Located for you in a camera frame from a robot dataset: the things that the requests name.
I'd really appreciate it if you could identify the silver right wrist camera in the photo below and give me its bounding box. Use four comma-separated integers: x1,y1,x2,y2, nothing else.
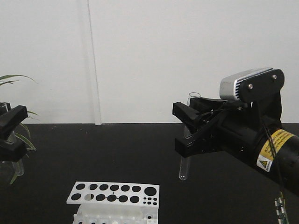
219,68,285,103

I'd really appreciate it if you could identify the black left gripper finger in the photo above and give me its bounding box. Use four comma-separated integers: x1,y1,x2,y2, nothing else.
0,105,28,140
0,139,26,162

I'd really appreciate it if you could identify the green potted plant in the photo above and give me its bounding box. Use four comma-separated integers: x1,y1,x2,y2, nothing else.
0,74,38,185

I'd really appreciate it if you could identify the green circuit board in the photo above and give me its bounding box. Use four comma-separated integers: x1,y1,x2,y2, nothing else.
274,197,289,224

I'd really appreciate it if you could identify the short clear test tube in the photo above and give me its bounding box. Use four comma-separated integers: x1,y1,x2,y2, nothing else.
0,102,24,176

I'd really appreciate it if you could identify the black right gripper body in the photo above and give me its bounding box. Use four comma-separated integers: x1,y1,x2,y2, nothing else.
190,98,264,161

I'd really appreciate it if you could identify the tall clear test tube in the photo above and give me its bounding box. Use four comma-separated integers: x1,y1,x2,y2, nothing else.
178,92,201,181

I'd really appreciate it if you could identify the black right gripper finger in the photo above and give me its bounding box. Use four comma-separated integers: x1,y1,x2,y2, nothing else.
174,121,224,156
172,101,206,131

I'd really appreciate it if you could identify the white test tube rack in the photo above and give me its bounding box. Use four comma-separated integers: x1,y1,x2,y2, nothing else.
66,181,160,224

